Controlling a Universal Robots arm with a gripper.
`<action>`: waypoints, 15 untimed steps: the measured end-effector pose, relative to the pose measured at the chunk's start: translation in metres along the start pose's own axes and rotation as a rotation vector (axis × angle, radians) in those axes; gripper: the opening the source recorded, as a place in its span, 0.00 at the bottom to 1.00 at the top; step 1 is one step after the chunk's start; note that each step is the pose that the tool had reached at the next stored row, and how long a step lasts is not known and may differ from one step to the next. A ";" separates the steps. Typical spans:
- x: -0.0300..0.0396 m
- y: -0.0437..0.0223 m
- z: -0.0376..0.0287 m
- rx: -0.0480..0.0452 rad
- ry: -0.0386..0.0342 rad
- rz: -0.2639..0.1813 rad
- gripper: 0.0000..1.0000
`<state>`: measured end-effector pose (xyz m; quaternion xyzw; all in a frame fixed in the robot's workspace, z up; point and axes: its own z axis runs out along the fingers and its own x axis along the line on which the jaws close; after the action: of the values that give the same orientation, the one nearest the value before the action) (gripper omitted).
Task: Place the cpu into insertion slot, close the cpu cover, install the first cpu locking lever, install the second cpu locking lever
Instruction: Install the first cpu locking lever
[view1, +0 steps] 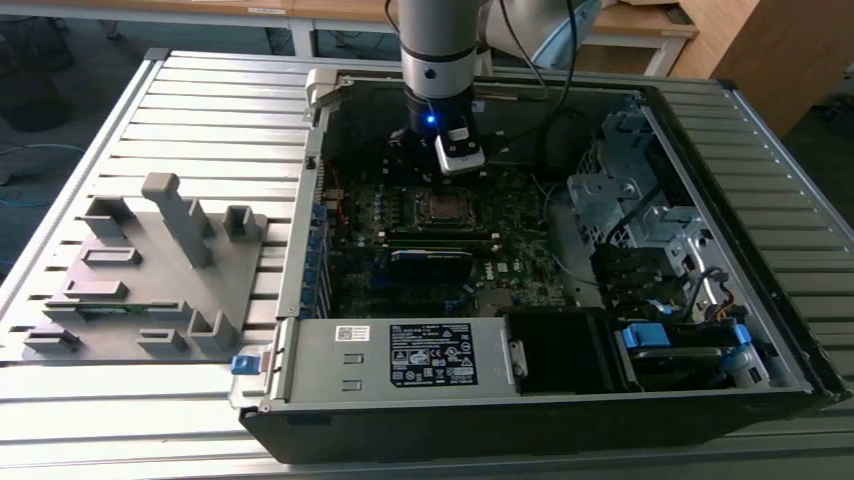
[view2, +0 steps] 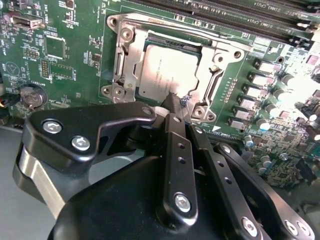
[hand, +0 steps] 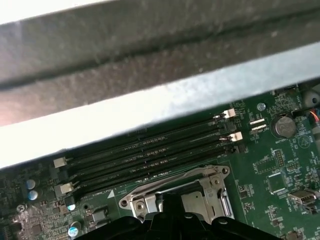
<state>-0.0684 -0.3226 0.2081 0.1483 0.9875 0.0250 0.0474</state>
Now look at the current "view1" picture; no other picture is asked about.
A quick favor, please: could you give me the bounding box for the black graphics card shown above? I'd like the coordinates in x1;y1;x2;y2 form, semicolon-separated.
389;247;477;307

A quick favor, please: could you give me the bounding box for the blue floor cable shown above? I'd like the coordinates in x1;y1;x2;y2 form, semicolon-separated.
0;142;88;209

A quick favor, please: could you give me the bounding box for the wooden desk white frame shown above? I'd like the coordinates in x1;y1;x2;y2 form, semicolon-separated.
0;0;317;57
293;0;701;77

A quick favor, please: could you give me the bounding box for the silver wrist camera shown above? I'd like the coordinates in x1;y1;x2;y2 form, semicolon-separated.
431;126;489;176

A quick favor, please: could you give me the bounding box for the silver chipset heat sink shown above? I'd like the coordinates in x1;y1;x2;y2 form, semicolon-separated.
477;288;517;317

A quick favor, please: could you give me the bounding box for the black bag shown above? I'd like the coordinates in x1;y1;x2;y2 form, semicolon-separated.
0;14;76;134

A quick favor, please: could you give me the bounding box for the grey plastic case latch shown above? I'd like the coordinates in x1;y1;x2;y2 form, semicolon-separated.
303;68;355;110

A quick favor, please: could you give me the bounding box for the black cable bundle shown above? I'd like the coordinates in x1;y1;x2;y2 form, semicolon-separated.
591;244;693;314

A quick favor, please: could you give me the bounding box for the coloured wire bundle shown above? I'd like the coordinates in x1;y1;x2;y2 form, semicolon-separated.
686;266;750;325

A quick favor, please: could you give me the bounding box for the silver metal drive cage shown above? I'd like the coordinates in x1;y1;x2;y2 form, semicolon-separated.
565;97;726;321

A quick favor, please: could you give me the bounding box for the wooden cabinet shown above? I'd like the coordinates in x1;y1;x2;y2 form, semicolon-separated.
669;0;854;144

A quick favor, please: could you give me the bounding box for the CPU socket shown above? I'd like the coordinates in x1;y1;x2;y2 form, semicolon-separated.
411;187;487;233

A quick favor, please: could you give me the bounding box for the grey parts rack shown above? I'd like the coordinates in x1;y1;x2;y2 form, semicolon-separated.
19;172;273;364

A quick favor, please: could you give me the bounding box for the black PC case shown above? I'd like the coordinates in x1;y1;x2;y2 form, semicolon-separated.
230;67;853;464

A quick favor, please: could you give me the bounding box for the green RAM stick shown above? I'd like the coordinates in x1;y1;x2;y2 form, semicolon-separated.
76;303;150;315

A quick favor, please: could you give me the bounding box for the green motherboard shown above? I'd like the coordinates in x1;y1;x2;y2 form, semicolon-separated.
313;162;606;321

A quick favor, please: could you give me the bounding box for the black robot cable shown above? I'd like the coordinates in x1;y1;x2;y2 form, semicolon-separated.
503;0;577;154

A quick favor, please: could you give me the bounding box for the hard disk blue carrier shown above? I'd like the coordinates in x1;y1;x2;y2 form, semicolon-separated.
614;321;760;394

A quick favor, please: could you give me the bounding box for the silver CPU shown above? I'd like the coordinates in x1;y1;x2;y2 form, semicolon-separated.
426;193;470;222

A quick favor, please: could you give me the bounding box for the silver power supply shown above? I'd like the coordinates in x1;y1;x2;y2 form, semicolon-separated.
263;317;529;404

